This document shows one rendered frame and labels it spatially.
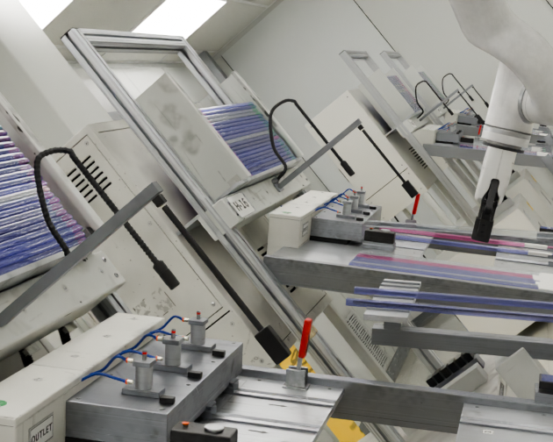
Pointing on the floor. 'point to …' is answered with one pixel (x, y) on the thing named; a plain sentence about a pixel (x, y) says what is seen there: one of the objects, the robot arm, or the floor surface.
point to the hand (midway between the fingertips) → (482, 229)
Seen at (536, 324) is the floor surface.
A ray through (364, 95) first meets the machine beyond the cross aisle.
